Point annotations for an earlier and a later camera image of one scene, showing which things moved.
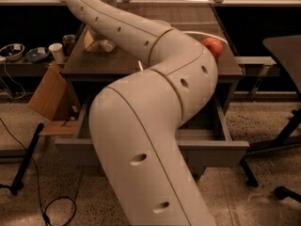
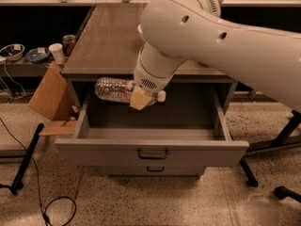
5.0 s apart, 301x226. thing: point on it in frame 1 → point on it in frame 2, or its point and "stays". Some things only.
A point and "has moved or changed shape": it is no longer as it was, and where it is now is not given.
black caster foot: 282,192 stays
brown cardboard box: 53,105 stays
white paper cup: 56,50 stays
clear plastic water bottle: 107,45 has moved or changed shape
